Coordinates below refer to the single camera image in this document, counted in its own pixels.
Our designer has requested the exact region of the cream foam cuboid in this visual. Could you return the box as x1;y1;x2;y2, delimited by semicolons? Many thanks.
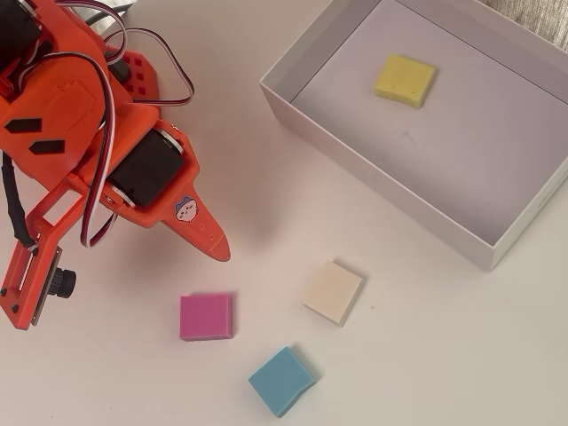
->
302;259;365;327

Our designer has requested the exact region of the orange robot base plate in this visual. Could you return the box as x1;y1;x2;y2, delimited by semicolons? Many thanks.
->
104;43;160;106

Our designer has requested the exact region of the wrist camera on orange bracket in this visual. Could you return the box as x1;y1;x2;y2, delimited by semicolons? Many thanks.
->
0;176;90;332

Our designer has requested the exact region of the pink foam cuboid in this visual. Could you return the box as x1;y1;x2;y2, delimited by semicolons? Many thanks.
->
178;291;234;343

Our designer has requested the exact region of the red white black servo cable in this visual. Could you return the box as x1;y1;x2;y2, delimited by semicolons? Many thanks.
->
17;51;121;249
119;26;195;107
55;0;129;64

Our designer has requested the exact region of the white cardboard bin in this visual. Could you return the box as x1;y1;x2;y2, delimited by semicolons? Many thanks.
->
258;0;568;271

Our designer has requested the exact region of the yellow foam cuboid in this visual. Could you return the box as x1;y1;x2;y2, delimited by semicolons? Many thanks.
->
372;53;436;110

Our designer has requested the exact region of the dark grey cable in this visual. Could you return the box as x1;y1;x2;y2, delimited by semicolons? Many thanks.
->
82;0;138;28

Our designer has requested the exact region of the beige woven curtain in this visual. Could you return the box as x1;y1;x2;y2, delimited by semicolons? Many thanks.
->
481;0;568;48

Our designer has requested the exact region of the black sleeved camera cable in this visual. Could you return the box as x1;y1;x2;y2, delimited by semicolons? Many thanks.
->
0;150;37;254

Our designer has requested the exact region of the blue foam cuboid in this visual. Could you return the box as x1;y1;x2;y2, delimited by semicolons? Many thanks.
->
247;345;319;419

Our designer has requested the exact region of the orange gripper black servo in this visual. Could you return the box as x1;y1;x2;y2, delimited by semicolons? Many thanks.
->
102;102;233;262

